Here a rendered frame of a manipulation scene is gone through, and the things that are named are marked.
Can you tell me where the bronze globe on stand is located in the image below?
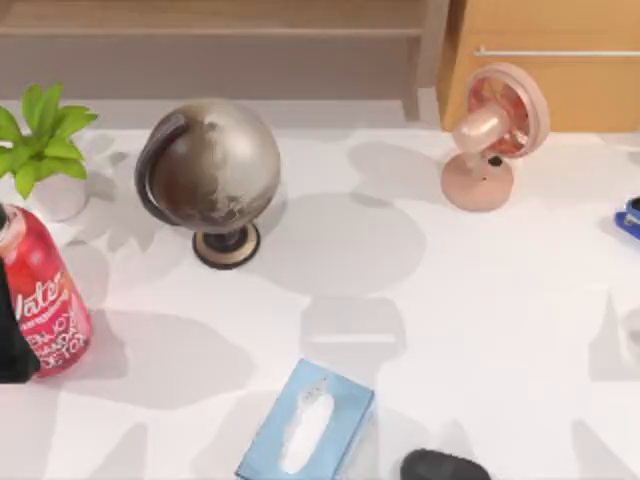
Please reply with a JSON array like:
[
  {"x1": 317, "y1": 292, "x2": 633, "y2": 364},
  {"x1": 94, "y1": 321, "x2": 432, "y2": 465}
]
[{"x1": 133, "y1": 97, "x2": 283, "y2": 271}]

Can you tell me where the pink desk fan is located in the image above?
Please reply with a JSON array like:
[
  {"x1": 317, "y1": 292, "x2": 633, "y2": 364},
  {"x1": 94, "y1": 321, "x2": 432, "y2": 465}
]
[{"x1": 440, "y1": 62, "x2": 551, "y2": 213}]

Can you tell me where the light blue tissue box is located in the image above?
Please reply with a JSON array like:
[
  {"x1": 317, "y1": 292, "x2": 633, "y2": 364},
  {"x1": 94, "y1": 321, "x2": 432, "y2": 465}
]
[{"x1": 234, "y1": 357, "x2": 376, "y2": 480}]

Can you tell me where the wooden cupboard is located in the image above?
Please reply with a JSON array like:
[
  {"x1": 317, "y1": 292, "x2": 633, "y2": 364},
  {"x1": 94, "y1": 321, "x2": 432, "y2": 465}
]
[{"x1": 436, "y1": 0, "x2": 640, "y2": 135}]

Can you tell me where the open wooden shelf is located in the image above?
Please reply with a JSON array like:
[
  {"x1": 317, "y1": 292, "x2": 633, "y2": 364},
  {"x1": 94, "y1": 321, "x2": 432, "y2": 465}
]
[{"x1": 0, "y1": 0, "x2": 451, "y2": 122}]

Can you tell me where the black rounded object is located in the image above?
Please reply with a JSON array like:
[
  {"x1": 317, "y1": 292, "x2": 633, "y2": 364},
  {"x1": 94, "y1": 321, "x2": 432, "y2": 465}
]
[{"x1": 399, "y1": 448, "x2": 497, "y2": 480}]

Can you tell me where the red can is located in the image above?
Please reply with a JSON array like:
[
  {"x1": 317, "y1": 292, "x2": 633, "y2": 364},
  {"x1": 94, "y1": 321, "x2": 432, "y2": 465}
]
[{"x1": 0, "y1": 203, "x2": 93, "y2": 380}]

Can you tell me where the green plant in white pot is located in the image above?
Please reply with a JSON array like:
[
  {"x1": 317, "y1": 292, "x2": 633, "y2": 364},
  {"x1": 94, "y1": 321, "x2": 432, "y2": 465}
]
[{"x1": 0, "y1": 82, "x2": 99, "y2": 223}]

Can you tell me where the wooden cupboard door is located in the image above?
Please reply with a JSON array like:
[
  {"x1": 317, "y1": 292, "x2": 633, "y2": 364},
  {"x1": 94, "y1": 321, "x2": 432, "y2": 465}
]
[{"x1": 452, "y1": 0, "x2": 640, "y2": 134}]

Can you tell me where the blue stapler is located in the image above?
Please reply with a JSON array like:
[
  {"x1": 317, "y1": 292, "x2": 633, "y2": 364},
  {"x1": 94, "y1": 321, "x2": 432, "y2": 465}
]
[{"x1": 613, "y1": 196, "x2": 640, "y2": 242}]

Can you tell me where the long metal handle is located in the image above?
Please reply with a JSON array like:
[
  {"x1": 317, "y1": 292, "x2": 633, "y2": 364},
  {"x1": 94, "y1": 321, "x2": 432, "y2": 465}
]
[{"x1": 473, "y1": 45, "x2": 640, "y2": 59}]

